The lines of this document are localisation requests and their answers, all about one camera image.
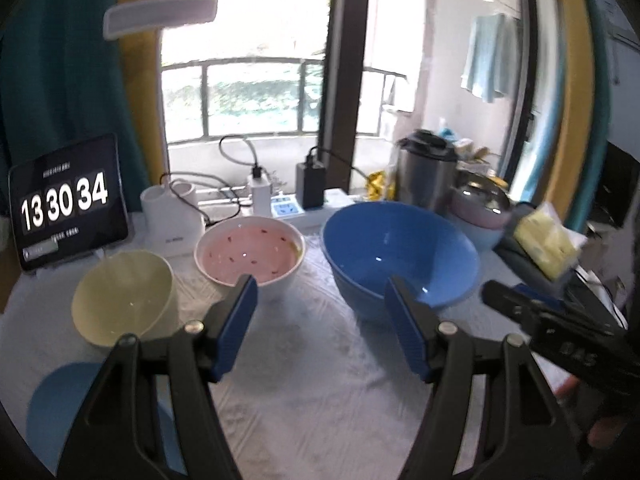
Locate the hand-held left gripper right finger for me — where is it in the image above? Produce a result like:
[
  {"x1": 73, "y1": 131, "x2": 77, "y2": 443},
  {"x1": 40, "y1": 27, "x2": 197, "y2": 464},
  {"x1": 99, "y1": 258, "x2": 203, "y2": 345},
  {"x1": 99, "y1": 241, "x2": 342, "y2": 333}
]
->
[{"x1": 385, "y1": 275, "x2": 583, "y2": 480}]

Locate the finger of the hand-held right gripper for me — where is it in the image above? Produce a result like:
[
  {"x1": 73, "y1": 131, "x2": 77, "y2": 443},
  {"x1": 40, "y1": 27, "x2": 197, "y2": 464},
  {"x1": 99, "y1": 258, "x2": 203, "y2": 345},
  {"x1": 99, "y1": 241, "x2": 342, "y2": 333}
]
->
[
  {"x1": 512, "y1": 284, "x2": 621, "y2": 332},
  {"x1": 481, "y1": 280, "x2": 543, "y2": 328}
]

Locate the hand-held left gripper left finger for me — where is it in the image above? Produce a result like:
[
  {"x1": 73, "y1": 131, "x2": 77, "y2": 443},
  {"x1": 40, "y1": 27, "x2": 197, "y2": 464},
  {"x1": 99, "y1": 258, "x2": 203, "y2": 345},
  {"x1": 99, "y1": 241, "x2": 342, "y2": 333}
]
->
[{"x1": 57, "y1": 274, "x2": 259, "y2": 480}]

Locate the pink strawberry bowl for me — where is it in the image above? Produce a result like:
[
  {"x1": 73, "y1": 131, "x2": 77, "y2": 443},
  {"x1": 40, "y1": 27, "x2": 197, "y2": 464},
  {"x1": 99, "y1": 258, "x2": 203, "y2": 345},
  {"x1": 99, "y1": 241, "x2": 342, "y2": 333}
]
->
[{"x1": 194, "y1": 216, "x2": 306, "y2": 306}]

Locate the large blue bowl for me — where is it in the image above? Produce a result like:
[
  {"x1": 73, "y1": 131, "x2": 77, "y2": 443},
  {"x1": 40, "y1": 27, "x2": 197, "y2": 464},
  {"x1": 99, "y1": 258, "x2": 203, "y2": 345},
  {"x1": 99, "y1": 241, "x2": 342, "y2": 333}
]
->
[{"x1": 320, "y1": 201, "x2": 481, "y2": 323}]

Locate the cream bowl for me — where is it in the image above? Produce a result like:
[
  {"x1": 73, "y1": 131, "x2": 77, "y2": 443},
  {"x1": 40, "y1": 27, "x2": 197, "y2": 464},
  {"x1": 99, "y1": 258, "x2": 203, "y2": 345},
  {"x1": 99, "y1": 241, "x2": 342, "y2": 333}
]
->
[{"x1": 71, "y1": 250, "x2": 178, "y2": 350}]

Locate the large blue plate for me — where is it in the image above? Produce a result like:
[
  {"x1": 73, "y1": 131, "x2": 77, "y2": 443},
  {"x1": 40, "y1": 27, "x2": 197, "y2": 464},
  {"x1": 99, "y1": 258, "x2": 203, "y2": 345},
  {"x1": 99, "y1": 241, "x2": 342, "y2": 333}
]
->
[{"x1": 27, "y1": 362, "x2": 188, "y2": 478}]

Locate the dark grey tray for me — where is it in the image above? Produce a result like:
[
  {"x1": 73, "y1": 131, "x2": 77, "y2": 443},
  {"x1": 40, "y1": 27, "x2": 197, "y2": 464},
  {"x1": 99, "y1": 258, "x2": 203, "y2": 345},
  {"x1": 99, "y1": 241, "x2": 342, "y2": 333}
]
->
[{"x1": 492, "y1": 202, "x2": 581, "y2": 298}]

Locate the yellow tissue pack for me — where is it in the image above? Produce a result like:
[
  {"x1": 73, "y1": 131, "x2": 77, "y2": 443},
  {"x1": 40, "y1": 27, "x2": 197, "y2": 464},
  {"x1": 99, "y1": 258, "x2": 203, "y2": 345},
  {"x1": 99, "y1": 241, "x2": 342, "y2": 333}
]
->
[{"x1": 514, "y1": 203, "x2": 588, "y2": 281}]

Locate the white tablecloth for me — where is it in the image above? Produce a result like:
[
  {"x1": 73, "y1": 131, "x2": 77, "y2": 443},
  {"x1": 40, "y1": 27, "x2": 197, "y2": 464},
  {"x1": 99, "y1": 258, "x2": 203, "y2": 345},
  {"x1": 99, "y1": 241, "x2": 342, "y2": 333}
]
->
[{"x1": 0, "y1": 225, "x2": 576, "y2": 480}]

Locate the white power strip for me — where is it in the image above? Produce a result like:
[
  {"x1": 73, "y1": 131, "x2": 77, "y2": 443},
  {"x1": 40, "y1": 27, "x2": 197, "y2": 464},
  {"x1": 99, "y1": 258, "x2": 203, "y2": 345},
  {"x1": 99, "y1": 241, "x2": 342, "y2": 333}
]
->
[{"x1": 197, "y1": 187, "x2": 361, "y2": 228}]

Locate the black monitor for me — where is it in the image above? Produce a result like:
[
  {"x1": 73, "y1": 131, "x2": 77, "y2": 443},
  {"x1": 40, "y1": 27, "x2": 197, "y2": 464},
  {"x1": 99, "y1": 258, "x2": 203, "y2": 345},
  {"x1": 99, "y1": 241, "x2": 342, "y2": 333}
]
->
[{"x1": 587, "y1": 142, "x2": 640, "y2": 231}]

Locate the white charger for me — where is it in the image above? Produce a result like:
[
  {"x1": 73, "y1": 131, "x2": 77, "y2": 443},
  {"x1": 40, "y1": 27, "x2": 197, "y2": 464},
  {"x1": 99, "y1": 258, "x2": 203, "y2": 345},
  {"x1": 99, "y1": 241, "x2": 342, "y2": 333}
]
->
[{"x1": 248, "y1": 165, "x2": 271, "y2": 218}]

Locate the stainless steel kettle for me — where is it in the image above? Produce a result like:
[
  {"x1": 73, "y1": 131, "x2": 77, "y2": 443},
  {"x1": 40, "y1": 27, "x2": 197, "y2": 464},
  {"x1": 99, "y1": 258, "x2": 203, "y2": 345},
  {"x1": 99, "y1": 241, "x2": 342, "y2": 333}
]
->
[{"x1": 395, "y1": 130, "x2": 458, "y2": 218}]

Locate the black charger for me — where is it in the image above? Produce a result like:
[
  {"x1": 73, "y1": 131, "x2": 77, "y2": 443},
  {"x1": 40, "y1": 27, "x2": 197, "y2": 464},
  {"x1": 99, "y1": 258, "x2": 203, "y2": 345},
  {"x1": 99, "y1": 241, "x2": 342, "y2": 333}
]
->
[{"x1": 296, "y1": 149, "x2": 326, "y2": 209}]

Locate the narrow teal curtain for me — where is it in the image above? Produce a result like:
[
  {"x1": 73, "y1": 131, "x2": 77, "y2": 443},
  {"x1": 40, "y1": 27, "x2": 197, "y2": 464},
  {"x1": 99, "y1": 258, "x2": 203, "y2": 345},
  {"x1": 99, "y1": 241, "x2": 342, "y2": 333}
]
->
[{"x1": 575, "y1": 0, "x2": 615, "y2": 231}]

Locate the white tablet stand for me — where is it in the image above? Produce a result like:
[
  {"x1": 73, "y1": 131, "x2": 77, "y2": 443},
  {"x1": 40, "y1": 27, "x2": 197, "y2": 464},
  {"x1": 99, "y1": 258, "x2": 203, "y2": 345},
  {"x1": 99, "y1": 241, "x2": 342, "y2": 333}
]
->
[{"x1": 22, "y1": 247, "x2": 98, "y2": 277}]

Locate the narrow yellow curtain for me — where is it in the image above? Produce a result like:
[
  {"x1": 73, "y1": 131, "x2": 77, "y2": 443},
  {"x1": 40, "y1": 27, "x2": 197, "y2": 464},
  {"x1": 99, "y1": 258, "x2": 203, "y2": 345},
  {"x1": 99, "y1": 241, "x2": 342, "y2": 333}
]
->
[{"x1": 547, "y1": 0, "x2": 598, "y2": 233}]

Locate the tablet with clock display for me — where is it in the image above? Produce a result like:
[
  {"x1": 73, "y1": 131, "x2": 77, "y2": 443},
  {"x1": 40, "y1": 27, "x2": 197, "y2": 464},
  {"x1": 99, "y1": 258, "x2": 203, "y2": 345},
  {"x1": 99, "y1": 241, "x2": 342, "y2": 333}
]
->
[{"x1": 8, "y1": 133, "x2": 129, "y2": 272}]

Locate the balcony railing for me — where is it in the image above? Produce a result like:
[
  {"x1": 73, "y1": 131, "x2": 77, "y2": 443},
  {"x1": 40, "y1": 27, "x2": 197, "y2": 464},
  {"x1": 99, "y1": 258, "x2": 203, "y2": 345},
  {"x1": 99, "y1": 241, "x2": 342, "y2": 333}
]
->
[{"x1": 161, "y1": 57, "x2": 406, "y2": 143}]

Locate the hanging light blue towel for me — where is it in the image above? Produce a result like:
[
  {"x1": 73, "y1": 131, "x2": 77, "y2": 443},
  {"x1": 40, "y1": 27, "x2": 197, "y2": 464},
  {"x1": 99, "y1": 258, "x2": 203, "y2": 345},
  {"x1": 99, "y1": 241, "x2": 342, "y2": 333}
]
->
[{"x1": 461, "y1": 12, "x2": 521, "y2": 104}]

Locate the wide yellow curtain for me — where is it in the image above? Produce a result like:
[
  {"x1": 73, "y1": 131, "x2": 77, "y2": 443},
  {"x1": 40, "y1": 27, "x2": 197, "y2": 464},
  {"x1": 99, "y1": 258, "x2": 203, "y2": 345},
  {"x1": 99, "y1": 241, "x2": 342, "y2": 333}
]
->
[{"x1": 117, "y1": 0, "x2": 188, "y2": 211}]

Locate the white air conditioner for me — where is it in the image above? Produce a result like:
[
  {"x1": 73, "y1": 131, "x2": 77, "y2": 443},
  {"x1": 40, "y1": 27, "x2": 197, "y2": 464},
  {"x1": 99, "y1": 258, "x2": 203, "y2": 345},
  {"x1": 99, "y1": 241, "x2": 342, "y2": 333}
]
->
[{"x1": 602, "y1": 0, "x2": 640, "y2": 46}]

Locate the wide teal curtain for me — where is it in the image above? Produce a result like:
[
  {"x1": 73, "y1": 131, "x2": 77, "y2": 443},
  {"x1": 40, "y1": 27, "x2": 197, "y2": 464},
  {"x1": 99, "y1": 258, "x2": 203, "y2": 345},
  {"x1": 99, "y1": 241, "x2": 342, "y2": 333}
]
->
[{"x1": 0, "y1": 0, "x2": 151, "y2": 221}]

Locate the white desk lamp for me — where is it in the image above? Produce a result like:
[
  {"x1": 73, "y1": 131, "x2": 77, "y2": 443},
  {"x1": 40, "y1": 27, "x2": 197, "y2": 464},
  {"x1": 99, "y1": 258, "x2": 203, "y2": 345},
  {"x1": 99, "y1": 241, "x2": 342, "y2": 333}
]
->
[{"x1": 103, "y1": 0, "x2": 219, "y2": 257}]

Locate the black charger cable loop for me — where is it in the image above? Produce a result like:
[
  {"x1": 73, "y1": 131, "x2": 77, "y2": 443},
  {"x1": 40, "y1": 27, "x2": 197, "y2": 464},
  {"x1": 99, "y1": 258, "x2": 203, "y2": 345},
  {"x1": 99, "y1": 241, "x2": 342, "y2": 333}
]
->
[{"x1": 218, "y1": 135, "x2": 262, "y2": 171}]

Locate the dark door frame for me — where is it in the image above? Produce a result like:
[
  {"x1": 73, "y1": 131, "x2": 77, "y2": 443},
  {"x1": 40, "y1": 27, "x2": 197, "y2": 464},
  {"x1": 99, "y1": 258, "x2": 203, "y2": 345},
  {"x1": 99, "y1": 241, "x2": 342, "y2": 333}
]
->
[{"x1": 317, "y1": 0, "x2": 373, "y2": 196}]

